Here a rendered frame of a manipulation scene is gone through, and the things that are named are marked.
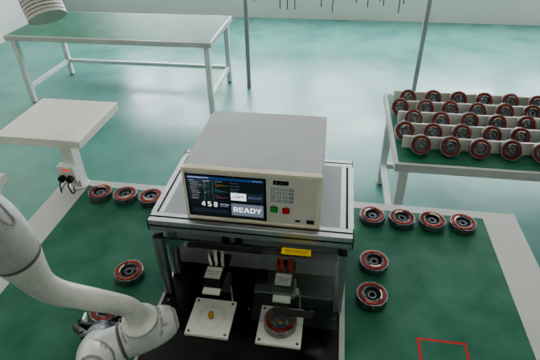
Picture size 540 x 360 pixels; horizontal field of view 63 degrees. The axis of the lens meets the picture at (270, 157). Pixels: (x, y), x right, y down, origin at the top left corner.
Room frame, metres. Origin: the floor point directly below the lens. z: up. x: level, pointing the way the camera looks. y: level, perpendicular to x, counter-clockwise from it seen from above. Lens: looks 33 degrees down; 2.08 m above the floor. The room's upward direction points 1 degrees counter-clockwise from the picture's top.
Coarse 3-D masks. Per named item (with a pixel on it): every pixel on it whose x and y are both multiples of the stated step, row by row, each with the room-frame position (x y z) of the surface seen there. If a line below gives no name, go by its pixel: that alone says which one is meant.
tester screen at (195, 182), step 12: (192, 180) 1.11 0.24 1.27; (204, 180) 1.11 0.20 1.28; (216, 180) 1.10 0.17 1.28; (228, 180) 1.09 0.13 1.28; (240, 180) 1.09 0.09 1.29; (252, 180) 1.08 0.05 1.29; (192, 192) 1.11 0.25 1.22; (204, 192) 1.11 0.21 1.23; (216, 192) 1.10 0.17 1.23; (228, 192) 1.10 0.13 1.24; (240, 192) 1.09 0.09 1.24; (252, 192) 1.08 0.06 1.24; (192, 204) 1.11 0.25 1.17; (228, 204) 1.10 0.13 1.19; (252, 204) 1.08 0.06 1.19; (240, 216) 1.09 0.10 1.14
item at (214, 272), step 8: (224, 256) 1.15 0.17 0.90; (208, 264) 1.11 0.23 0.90; (224, 264) 1.11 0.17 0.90; (208, 272) 1.05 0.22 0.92; (216, 272) 1.05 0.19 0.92; (224, 272) 1.07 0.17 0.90; (208, 280) 1.02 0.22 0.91; (216, 280) 1.02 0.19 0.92; (208, 288) 1.02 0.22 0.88; (216, 288) 1.02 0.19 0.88
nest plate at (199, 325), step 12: (204, 300) 1.05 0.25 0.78; (216, 300) 1.05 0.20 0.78; (192, 312) 1.00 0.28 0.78; (204, 312) 1.00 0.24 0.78; (216, 312) 1.00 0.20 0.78; (228, 312) 1.00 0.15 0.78; (192, 324) 0.95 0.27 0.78; (204, 324) 0.95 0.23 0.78; (216, 324) 0.95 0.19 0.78; (228, 324) 0.95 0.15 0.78; (204, 336) 0.90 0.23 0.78; (216, 336) 0.90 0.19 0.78; (228, 336) 0.91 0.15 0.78
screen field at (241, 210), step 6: (234, 204) 1.09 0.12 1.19; (240, 204) 1.09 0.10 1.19; (246, 204) 1.09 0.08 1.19; (234, 210) 1.09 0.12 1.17; (240, 210) 1.09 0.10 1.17; (246, 210) 1.09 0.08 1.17; (252, 210) 1.08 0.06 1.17; (258, 210) 1.08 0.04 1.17; (252, 216) 1.08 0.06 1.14; (258, 216) 1.08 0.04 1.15
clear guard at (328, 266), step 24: (264, 264) 0.95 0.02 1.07; (288, 264) 0.95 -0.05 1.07; (312, 264) 0.95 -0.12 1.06; (336, 264) 0.95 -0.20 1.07; (264, 288) 0.86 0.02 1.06; (288, 288) 0.86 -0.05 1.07; (312, 288) 0.85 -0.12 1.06; (336, 288) 0.85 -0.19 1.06; (264, 312) 0.81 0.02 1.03; (336, 312) 0.79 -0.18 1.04
